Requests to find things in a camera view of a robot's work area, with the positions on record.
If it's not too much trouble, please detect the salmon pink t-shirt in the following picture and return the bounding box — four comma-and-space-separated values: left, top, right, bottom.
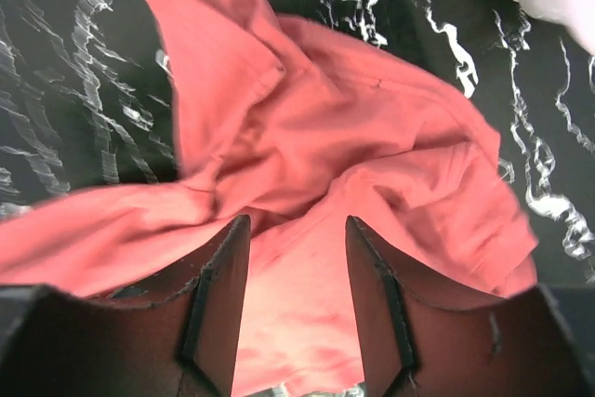
1, 0, 536, 396

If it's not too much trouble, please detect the black marble pattern mat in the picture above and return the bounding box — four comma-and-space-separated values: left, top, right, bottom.
0, 0, 595, 397

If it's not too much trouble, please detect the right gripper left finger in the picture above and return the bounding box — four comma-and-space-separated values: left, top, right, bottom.
1, 216, 250, 396

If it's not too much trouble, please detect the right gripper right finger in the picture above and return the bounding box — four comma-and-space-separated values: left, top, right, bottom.
346, 217, 594, 396

